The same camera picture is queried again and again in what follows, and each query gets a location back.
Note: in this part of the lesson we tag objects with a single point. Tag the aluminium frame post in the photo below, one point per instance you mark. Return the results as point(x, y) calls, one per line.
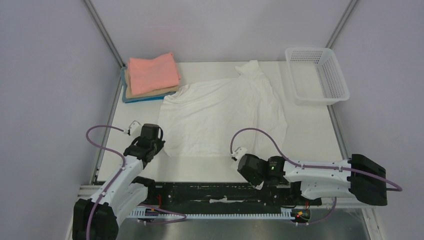
point(103, 31)
point(341, 23)

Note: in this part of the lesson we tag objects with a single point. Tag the folded tan t shirt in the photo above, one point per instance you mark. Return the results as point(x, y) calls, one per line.
point(129, 95)

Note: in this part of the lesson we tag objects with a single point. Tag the white t shirt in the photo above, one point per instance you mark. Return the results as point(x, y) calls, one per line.
point(208, 119)

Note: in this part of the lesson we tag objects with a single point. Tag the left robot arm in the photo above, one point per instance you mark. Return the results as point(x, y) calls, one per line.
point(100, 216)

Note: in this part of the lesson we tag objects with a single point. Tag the folded pink t shirt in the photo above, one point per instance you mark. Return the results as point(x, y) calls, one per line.
point(148, 75)

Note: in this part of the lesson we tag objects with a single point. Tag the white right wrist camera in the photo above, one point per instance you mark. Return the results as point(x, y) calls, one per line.
point(238, 153)

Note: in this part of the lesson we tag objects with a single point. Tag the white slotted cable duct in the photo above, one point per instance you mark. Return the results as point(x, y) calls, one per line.
point(144, 213)

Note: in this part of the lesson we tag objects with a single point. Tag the folded grey-blue t shirt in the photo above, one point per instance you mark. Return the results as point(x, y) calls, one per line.
point(124, 86)

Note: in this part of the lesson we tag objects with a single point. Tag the left aluminium frame post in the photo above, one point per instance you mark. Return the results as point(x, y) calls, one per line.
point(103, 31)

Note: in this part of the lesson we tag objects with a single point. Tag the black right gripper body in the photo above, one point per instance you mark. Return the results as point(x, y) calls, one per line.
point(244, 168)

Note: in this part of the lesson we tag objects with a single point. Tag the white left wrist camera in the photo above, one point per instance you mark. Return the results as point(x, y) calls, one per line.
point(134, 129)

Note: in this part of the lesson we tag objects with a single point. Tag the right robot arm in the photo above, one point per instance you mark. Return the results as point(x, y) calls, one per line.
point(357, 177)

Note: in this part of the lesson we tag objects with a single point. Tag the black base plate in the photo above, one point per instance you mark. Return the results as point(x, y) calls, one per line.
point(222, 198)

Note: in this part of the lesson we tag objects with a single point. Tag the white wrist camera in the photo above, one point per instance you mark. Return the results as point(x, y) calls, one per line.
point(238, 153)
point(134, 129)

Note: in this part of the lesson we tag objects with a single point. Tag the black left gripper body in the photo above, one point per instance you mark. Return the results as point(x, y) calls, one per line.
point(157, 146)

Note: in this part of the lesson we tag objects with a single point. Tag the right aluminium frame post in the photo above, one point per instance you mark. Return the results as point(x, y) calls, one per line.
point(341, 23)

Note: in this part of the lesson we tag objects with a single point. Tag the white plastic basket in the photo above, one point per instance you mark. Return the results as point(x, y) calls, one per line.
point(315, 76)

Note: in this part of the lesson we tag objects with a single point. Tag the folded bright blue t shirt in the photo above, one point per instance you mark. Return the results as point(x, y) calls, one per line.
point(143, 99)

